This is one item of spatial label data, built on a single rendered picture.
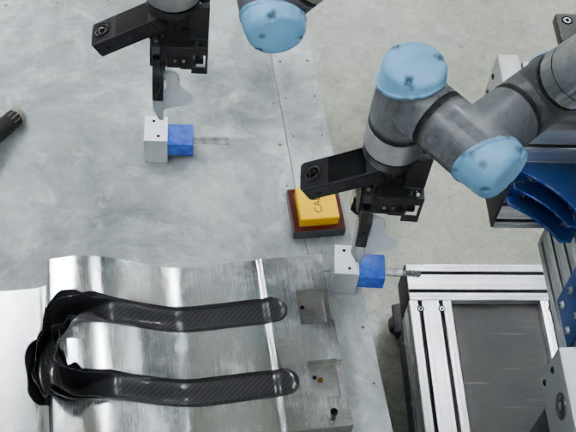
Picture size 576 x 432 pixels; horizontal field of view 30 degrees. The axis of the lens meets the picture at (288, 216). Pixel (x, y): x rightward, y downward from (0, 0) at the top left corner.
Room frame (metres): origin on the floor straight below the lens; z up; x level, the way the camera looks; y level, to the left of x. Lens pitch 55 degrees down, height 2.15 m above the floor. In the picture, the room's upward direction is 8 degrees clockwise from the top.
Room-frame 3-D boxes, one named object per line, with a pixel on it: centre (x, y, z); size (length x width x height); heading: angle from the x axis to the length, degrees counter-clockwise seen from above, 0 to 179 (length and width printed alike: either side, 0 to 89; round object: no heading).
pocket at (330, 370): (0.64, -0.08, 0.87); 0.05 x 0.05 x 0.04; 15
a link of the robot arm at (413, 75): (0.85, -0.12, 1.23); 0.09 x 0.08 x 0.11; 49
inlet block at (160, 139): (1.05, 0.17, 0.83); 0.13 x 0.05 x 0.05; 98
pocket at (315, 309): (0.75, -0.05, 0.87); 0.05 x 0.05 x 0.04; 15
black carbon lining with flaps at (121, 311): (0.64, 0.14, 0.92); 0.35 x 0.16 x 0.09; 105
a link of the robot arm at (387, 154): (0.85, -0.12, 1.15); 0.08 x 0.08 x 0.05
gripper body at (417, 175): (0.85, -0.12, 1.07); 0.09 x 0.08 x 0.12; 95
